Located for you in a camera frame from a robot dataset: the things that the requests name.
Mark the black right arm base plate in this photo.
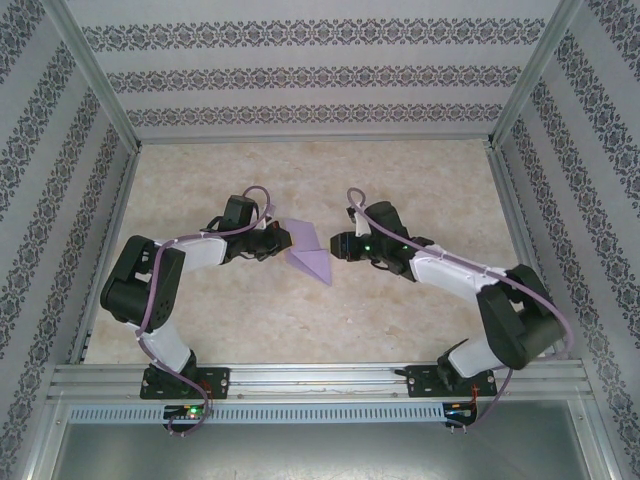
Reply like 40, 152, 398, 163
407, 364, 498, 400

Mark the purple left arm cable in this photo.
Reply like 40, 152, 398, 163
135, 185, 279, 439

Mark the aluminium mounting rail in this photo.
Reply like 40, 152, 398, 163
47, 359, 590, 402

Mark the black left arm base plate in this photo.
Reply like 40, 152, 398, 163
141, 366, 232, 401

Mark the aluminium frame post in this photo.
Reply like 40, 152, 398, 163
47, 0, 144, 152
569, 399, 621, 480
487, 0, 586, 149
19, 394, 69, 480

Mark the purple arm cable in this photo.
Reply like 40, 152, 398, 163
135, 185, 279, 439
346, 187, 574, 436

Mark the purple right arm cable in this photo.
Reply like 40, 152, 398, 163
346, 187, 574, 436

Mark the slotted grey cable duct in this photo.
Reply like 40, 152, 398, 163
67, 402, 447, 425

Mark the aluminium table edge rail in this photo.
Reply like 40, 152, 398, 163
68, 147, 146, 365
135, 132, 496, 147
485, 144, 571, 361

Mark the grey metal base panel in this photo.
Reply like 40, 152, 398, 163
49, 422, 606, 480

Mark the purple paper sheet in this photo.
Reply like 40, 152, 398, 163
284, 218, 332, 288

